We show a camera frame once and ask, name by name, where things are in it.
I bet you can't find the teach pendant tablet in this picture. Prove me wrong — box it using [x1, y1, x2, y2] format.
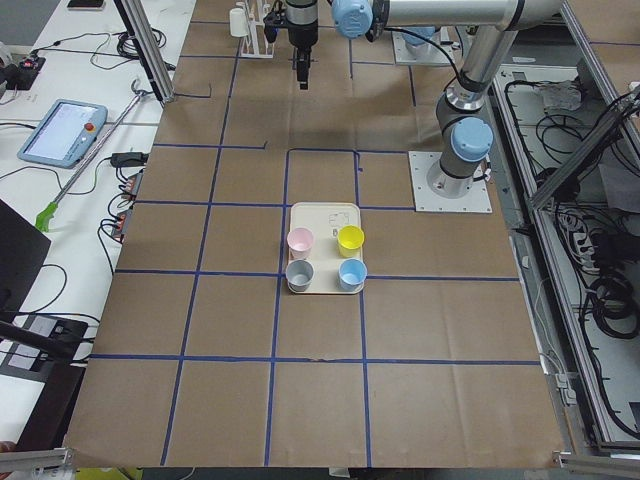
[17, 99, 108, 168]

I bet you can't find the pink plastic cup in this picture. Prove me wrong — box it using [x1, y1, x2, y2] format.
[287, 227, 314, 259]

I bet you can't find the white plastic cup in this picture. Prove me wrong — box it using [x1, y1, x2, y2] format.
[229, 7, 249, 38]

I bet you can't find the smartphone on table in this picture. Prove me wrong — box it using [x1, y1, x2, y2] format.
[67, 0, 106, 11]

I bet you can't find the reacher grabber tool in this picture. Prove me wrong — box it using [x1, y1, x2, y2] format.
[35, 80, 150, 233]

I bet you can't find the black monitor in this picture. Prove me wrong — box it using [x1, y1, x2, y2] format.
[0, 201, 51, 323]

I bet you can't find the light blue cup far corner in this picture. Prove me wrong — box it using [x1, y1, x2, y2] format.
[338, 258, 368, 292]

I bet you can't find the yellow plastic cup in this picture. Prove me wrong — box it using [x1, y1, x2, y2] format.
[337, 225, 365, 258]

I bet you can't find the cream plastic tray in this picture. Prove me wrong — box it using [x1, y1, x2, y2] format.
[289, 202, 364, 295]

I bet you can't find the black power adapter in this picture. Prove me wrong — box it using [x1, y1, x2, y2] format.
[110, 151, 149, 168]

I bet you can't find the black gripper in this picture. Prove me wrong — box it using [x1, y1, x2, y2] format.
[288, 22, 318, 90]

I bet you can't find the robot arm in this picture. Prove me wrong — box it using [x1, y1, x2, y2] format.
[330, 1, 561, 199]

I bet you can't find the white wire cup rack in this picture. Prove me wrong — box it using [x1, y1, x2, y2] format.
[234, 0, 274, 59]

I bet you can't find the grey plastic cup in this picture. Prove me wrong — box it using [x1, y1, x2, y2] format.
[285, 259, 314, 293]

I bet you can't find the aluminium frame post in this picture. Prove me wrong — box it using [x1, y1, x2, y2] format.
[114, 0, 174, 105]

